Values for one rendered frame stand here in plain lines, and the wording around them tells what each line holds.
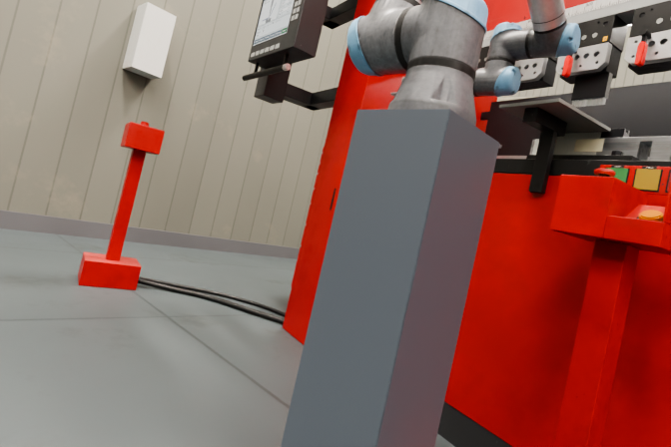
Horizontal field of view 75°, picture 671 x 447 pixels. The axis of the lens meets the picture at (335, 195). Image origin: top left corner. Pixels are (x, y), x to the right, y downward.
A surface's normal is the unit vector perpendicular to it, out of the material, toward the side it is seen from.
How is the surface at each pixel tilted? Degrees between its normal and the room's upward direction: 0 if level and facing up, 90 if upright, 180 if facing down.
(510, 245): 90
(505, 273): 90
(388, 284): 90
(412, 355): 90
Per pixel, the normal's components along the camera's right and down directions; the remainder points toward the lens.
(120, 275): 0.52, 0.08
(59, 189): 0.71, 0.14
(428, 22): -0.68, -0.18
